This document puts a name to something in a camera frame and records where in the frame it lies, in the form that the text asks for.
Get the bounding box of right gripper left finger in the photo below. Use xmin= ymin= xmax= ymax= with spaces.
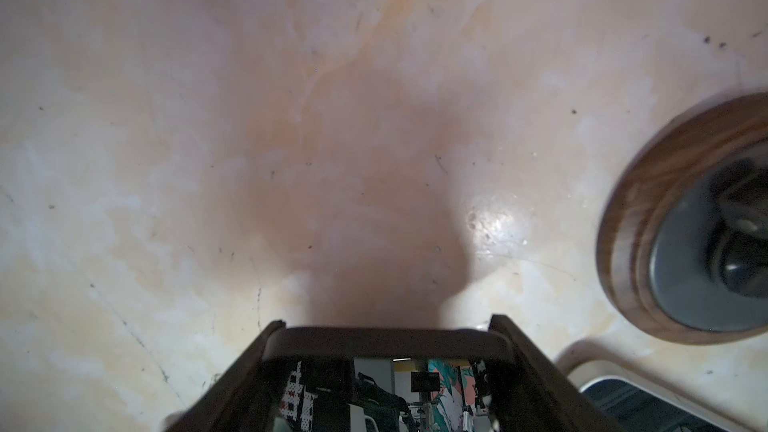
xmin=164 ymin=320 xmax=286 ymax=431

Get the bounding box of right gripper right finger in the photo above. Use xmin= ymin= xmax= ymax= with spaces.
xmin=489 ymin=315 xmax=621 ymax=431

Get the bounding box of black phone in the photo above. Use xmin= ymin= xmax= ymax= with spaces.
xmin=567 ymin=360 xmax=746 ymax=431
xmin=260 ymin=327 xmax=514 ymax=431

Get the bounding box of wooden base phone stand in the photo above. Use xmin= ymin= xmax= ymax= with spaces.
xmin=596 ymin=92 xmax=767 ymax=344

